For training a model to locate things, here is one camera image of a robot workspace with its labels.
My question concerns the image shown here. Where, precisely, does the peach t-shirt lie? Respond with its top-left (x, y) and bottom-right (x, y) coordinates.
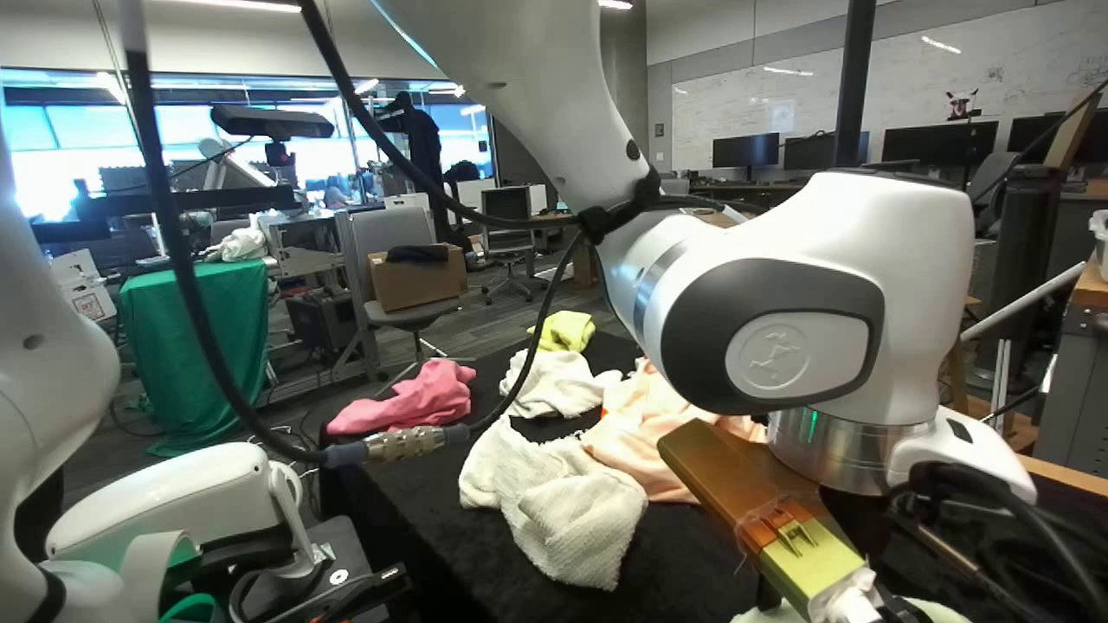
top-left (583, 360), bottom-right (767, 505)

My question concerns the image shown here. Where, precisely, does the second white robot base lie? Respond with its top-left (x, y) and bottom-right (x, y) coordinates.
top-left (31, 439), bottom-right (412, 623)

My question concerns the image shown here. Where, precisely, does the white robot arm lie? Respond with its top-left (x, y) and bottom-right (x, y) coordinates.
top-left (0, 0), bottom-right (1037, 623)

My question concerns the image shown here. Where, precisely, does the bright yellow cloth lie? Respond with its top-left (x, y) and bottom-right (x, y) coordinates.
top-left (540, 311), bottom-right (595, 352)

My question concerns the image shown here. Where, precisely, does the small white towel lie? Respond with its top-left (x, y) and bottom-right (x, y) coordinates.
top-left (497, 348), bottom-right (624, 420)

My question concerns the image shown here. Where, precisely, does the pink cloth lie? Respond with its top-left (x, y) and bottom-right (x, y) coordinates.
top-left (323, 355), bottom-right (476, 439)

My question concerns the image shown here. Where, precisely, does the cardboard box on chair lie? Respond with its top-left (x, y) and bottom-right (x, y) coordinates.
top-left (368, 246), bottom-right (466, 311)

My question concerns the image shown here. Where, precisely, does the office chair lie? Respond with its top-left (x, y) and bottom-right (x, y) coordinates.
top-left (339, 206), bottom-right (465, 379)

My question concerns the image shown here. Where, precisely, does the large white knit towel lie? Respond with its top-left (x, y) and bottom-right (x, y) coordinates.
top-left (458, 420), bottom-right (648, 592)

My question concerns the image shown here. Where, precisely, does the black table cloth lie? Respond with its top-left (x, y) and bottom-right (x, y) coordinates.
top-left (323, 336), bottom-right (756, 623)

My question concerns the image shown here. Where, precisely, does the black vertical pole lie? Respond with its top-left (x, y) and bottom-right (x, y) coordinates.
top-left (833, 0), bottom-right (875, 167)

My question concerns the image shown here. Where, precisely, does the green draped table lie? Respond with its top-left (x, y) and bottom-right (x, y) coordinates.
top-left (117, 256), bottom-right (273, 458)

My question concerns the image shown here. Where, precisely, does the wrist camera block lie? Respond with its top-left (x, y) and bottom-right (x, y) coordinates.
top-left (656, 420), bottom-right (884, 623)

